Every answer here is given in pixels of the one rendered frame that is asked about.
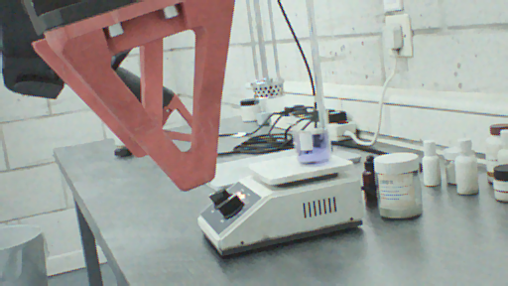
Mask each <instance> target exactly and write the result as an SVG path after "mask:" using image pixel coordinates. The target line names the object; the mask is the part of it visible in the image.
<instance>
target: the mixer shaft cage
mask: <svg viewBox="0 0 508 286"><path fill-rule="evenodd" d="M245 2H246V9H247V15H248V21H249V34H250V40H251V46H252V53H253V65H254V71H255V77H256V80H255V81H252V82H250V86H251V87H253V99H254V100H262V99H270V98H275V97H282V96H285V95H286V94H285V93H284V87H283V83H284V82H285V79H284V78H282V77H280V70H279V64H278V51H277V44H276V38H275V31H274V18H273V11H272V5H271V0H267V2H268V9H269V15H270V28H271V35H272V41H273V48H274V61H275V68H276V74H277V77H276V78H272V77H269V74H268V67H267V61H266V48H265V41H264V35H263V28H262V15H261V10H260V3H259V0H253V8H254V15H255V21H256V27H257V40H258V46H259V53H260V59H261V65H262V79H259V74H258V68H257V55H256V49H255V43H254V36H253V23H252V18H251V11H250V5H249V0H245Z"/></svg>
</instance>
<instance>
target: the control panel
mask: <svg viewBox="0 0 508 286"><path fill-rule="evenodd" d="M227 192H231V193H232V195H235V194H237V192H241V193H240V194H239V195H238V197H241V196H243V195H244V196H245V197H243V198H242V199H241V201H242V202H243V203H244V204H245V205H244V207H243V209H241V212H240V213H237V215H236V216H233V217H231V218H229V219H225V218H224V215H222V214H221V213H220V211H219V210H216V209H215V208H214V207H213V206H214V203H212V204H211V205H209V206H208V208H207V209H204V210H203V212H202V213H199V215H200V216H202V217H203V219H204V220H206V221H207V224H208V225H210V226H211V227H212V229H214V231H215V232H216V233H217V234H218V235H220V234H221V233H223V232H224V230H225V229H227V228H228V227H229V226H230V225H232V224H233V223H234V222H235V221H236V220H237V219H238V218H240V217H241V216H242V215H243V214H245V213H246V212H247V211H248V210H249V209H251V208H252V207H253V205H256V204H257V202H258V201H260V200H261V199H262V197H260V196H259V195H257V193H255V192H253V191H252V190H251V189H249V188H247V187H246V186H245V185H244V184H241V183H240V182H239V181H238V182H237V183H236V184H234V185H233V186H232V187H231V188H229V189H228V191H227Z"/></svg>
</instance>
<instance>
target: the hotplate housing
mask: <svg viewBox="0 0 508 286"><path fill-rule="evenodd" d="M238 181H239V182H240V183H241V184H244V185H245V186H246V187H247V188H249V189H251V190H252V191H253V192H255V193H257V195H259V196H260V197H262V199H261V200H260V201H258V202H257V204H256V205H253V207H252V208H251V209H249V210H248V211H247V212H246V213H245V214H243V215H242V216H241V217H240V218H238V219H237V220H236V221H235V222H234V223H233V224H232V225H230V226H229V227H228V228H227V229H225V230H224V232H223V233H221V234H220V235H218V234H217V233H216V232H215V231H214V229H212V227H211V226H210V225H208V224H207V221H206V220H204V219H203V217H202V216H199V218H198V225H199V227H200V228H201V231H202V232H203V234H204V235H205V236H206V237H207V239H208V240H209V241H211V243H212V245H213V246H215V248H216V250H218V252H219V253H220V254H221V255H222V256H224V255H228V254H236V253H239V252H242V251H246V250H253V249H257V248H261V247H264V246H268V245H275V244H278V243H282V242H286V241H293V240H296V239H300V238H303V237H311V236H315V235H318V234H322V233H329V232H332V231H337V230H340V229H348V228H351V227H354V226H358V225H363V222H362V220H361V219H362V218H363V217H364V211H363V204H362V197H361V181H360V179H358V178H356V176H353V175H352V174H349V173H348V172H337V173H333V174H329V175H325V176H317V177H313V178H309V179H304V180H296V181H293V182H289V183H285V184H277V185H270V184H266V183H265V182H263V181H262V180H259V179H258V178H257V177H256V176H245V178H244V179H241V180H238ZM238 181H237V182H238Z"/></svg>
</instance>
